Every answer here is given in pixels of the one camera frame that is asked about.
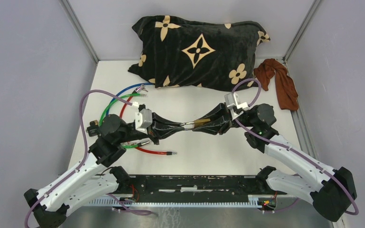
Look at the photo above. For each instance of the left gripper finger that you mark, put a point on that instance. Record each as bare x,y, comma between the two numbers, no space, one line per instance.
160,133
159,121

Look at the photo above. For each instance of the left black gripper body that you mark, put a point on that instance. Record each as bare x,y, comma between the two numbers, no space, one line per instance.
139,135

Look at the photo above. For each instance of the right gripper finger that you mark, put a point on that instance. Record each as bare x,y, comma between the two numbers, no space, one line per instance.
212,128
219,114

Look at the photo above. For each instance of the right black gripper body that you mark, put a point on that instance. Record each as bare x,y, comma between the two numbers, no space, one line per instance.
235,123

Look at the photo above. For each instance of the brass padlock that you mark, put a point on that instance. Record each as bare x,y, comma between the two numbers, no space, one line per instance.
194,124

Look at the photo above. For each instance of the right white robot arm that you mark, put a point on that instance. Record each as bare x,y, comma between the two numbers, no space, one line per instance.
330,191

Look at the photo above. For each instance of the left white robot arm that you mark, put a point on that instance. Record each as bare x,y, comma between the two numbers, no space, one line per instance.
95,174

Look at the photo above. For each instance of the small black padlock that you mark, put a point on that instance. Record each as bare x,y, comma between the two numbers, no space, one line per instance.
92,129

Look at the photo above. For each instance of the brown cloth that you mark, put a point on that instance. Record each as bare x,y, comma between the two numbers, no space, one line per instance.
287,95

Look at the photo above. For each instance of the black floral pillow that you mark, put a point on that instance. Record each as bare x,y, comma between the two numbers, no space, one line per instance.
178,52

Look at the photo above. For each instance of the green cable lock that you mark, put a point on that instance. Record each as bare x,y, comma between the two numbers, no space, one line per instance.
109,106

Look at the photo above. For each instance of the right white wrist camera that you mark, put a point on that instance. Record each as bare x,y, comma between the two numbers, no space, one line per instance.
233,102

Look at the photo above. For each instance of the red cable lock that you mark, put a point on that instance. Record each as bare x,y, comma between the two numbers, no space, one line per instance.
151,151

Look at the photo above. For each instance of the blue cable lock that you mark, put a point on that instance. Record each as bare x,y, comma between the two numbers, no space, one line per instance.
124,90

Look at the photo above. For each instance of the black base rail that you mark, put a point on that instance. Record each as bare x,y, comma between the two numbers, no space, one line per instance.
237,191

